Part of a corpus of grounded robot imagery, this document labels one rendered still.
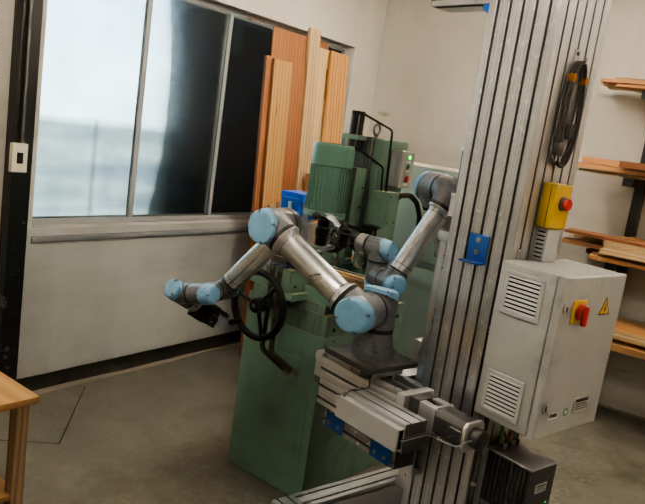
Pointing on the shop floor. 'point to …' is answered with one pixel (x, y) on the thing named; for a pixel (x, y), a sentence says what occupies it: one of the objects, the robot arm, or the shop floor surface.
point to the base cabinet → (289, 415)
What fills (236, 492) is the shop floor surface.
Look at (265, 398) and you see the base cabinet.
